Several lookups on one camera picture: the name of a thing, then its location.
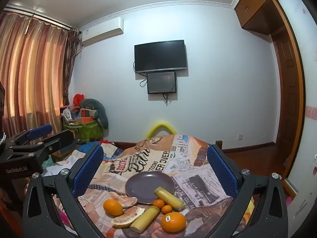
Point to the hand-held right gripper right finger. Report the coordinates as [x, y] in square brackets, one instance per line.
[220, 168]

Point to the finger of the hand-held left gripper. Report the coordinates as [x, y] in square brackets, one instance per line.
[39, 131]
[62, 138]

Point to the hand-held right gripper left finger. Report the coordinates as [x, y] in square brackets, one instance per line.
[88, 168]

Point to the large plain orange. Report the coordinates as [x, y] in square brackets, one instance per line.
[112, 207]

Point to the peeled pomelo segment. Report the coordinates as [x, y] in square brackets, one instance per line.
[126, 218]
[128, 201]

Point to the yellow banana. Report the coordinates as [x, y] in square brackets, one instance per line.
[169, 197]

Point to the dark grey plate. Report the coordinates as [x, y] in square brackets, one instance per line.
[146, 183]

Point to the small tangerine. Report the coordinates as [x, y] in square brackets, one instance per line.
[158, 203]
[167, 209]

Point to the large orange with sticker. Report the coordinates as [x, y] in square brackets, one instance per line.
[177, 224]

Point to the peeled sugarcane piece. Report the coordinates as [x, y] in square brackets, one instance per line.
[145, 219]

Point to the green storage box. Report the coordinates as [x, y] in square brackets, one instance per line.
[88, 131]

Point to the white cloth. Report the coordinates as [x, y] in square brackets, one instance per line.
[58, 167]

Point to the blue patterned cloth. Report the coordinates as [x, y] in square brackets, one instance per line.
[111, 151]

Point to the orange box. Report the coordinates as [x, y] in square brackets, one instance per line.
[85, 119]

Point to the red bag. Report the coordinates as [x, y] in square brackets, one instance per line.
[78, 99]

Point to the grey pillow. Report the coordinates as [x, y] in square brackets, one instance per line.
[100, 109]

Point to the striped orange curtain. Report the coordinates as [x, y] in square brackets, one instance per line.
[32, 67]

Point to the newspaper print blanket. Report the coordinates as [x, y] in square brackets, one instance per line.
[153, 158]

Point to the yellow foam tube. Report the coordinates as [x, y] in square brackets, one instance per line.
[161, 126]

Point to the brown patterned curtain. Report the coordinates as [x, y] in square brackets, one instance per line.
[70, 62]

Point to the white appliance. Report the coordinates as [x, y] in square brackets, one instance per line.
[304, 191]

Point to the wooden door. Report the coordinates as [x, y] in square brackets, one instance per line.
[284, 84]

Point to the white air conditioner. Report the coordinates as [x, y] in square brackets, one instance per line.
[102, 31]

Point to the wooden overhead cabinet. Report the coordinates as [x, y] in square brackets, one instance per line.
[255, 7]

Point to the small wall screen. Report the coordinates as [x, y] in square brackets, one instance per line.
[161, 82]

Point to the large wall television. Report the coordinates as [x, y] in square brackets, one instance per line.
[160, 55]

